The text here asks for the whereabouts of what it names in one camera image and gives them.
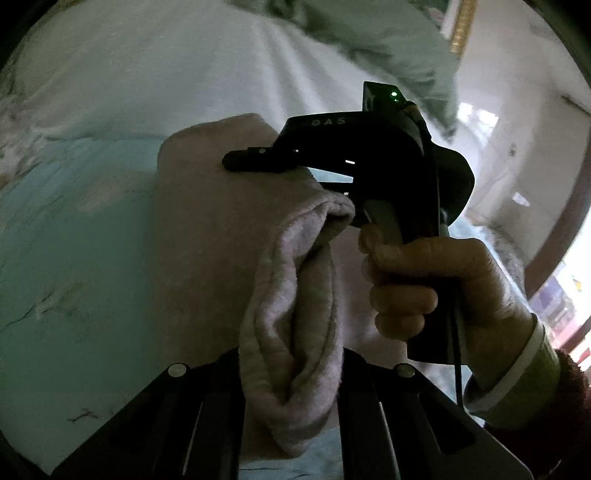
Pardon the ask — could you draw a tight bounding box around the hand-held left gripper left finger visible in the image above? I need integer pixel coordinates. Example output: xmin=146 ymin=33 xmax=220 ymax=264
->
xmin=51 ymin=348 xmax=243 ymax=480

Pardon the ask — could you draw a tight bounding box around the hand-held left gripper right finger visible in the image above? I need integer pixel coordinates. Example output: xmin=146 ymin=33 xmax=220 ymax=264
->
xmin=339 ymin=348 xmax=532 ymax=480

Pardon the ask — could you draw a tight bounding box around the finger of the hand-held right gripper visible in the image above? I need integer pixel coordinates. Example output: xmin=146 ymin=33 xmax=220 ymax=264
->
xmin=223 ymin=146 xmax=308 ymax=173

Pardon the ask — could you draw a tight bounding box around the pink knit sweater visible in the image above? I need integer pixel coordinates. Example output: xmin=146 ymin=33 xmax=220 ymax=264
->
xmin=154 ymin=113 xmax=467 ymax=457

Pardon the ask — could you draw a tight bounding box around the person's right forearm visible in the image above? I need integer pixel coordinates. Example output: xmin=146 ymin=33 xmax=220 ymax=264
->
xmin=463 ymin=314 xmax=591 ymax=480

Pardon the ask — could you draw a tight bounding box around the person's right hand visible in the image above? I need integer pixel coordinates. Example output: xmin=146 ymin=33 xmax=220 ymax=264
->
xmin=359 ymin=224 xmax=539 ymax=385

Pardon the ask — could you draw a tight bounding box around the white striped blanket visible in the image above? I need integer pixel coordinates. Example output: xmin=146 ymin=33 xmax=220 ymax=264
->
xmin=7 ymin=0 xmax=458 ymax=148

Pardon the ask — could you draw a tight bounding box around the gold framed painting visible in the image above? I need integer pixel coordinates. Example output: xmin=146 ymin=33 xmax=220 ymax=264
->
xmin=438 ymin=0 xmax=477 ymax=61

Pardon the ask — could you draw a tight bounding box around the light blue floral bed sheet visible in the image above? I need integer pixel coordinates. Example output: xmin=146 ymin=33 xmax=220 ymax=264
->
xmin=0 ymin=131 xmax=345 ymax=480

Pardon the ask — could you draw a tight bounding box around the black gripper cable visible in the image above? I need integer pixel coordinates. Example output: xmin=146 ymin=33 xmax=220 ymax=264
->
xmin=445 ymin=277 xmax=465 ymax=409

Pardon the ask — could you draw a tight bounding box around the brown wooden door frame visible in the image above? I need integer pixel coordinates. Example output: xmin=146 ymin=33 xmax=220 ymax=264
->
xmin=524 ymin=88 xmax=591 ymax=301

